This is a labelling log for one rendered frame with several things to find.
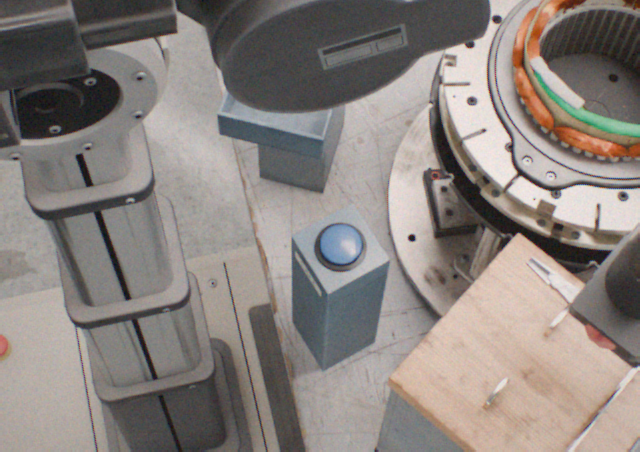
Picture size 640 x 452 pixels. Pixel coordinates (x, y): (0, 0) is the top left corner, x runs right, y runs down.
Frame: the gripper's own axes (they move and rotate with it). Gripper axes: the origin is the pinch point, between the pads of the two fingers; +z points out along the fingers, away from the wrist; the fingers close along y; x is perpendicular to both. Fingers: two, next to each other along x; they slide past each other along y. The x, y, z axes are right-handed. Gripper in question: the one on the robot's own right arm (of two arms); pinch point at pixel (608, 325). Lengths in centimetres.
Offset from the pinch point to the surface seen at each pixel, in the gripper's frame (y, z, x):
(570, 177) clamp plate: 12.1, 5.2, 11.1
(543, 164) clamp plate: 11.5, 5.3, 13.8
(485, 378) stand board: -7.0, 9.5, 5.4
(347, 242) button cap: -4.3, 11.9, 23.6
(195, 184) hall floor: 27, 117, 75
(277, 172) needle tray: 6, 36, 41
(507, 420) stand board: -8.8, 9.5, 1.6
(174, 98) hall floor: 37, 117, 91
